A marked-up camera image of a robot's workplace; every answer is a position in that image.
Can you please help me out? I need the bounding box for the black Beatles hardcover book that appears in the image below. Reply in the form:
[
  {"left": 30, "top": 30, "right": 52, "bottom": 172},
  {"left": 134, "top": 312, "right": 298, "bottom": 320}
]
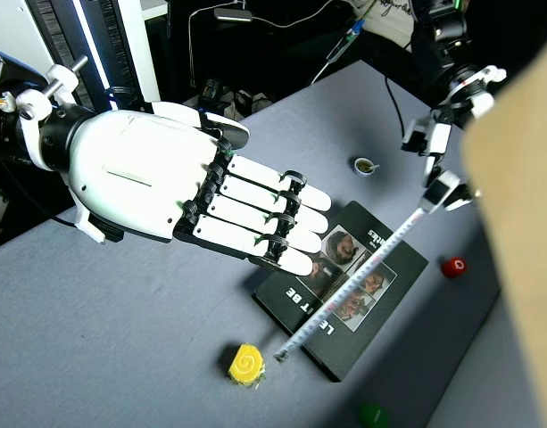
[{"left": 253, "top": 200, "right": 430, "bottom": 383}]

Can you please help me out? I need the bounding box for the red toy cylinder block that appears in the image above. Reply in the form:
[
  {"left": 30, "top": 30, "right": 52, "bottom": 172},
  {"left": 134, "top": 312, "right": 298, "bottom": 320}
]
[{"left": 441, "top": 256, "right": 468, "bottom": 280}]

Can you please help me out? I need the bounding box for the thin black camera cable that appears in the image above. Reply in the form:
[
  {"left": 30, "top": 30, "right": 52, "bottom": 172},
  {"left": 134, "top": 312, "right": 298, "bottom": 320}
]
[{"left": 383, "top": 75, "right": 406, "bottom": 140}]

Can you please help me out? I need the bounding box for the white and black tape measure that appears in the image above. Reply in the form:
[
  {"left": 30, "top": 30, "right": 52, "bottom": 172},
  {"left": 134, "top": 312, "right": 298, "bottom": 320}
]
[{"left": 273, "top": 169, "right": 462, "bottom": 363}]

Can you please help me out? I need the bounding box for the green toy cylinder block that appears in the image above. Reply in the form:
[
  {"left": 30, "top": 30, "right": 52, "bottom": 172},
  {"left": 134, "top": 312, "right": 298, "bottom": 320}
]
[{"left": 358, "top": 403, "right": 393, "bottom": 427}]

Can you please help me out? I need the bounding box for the white cabinet with light strip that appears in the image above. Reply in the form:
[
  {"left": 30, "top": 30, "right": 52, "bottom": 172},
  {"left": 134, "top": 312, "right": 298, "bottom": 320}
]
[{"left": 0, "top": 0, "right": 162, "bottom": 112}]

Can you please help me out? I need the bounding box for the yellow swirl toy cake roll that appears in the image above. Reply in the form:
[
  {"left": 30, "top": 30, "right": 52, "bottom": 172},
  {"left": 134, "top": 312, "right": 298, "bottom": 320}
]
[{"left": 228, "top": 342, "right": 266, "bottom": 388}]

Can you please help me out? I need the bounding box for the small white cup with spoon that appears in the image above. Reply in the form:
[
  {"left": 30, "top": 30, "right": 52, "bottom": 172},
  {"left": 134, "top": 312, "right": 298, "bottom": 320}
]
[{"left": 353, "top": 156, "right": 381, "bottom": 177}]

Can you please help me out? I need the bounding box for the thin white cable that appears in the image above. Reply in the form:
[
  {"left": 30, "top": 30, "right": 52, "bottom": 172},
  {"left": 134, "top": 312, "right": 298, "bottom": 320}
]
[{"left": 186, "top": 0, "right": 250, "bottom": 90}]

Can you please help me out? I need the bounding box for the grey power adapter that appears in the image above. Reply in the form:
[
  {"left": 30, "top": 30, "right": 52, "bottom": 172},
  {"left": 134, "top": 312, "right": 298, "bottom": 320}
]
[{"left": 213, "top": 7, "right": 254, "bottom": 21}]

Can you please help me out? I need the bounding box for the black power strip with plugs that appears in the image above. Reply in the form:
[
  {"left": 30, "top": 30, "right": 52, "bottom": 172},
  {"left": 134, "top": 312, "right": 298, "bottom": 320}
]
[{"left": 183, "top": 78, "right": 274, "bottom": 121}]

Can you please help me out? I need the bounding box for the white cable adapter blue plug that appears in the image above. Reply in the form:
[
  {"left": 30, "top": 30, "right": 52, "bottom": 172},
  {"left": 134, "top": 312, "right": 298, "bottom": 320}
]
[{"left": 311, "top": 18, "right": 367, "bottom": 86}]

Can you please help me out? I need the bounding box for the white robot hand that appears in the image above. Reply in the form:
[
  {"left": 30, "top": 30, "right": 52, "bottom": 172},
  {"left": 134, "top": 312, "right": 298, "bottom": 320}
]
[
  {"left": 67, "top": 101, "right": 333, "bottom": 278},
  {"left": 401, "top": 91, "right": 497, "bottom": 213}
]

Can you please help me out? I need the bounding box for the grey table cloth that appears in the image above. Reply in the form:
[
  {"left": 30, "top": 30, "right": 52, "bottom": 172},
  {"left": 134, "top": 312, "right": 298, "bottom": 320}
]
[{"left": 0, "top": 60, "right": 501, "bottom": 428}]

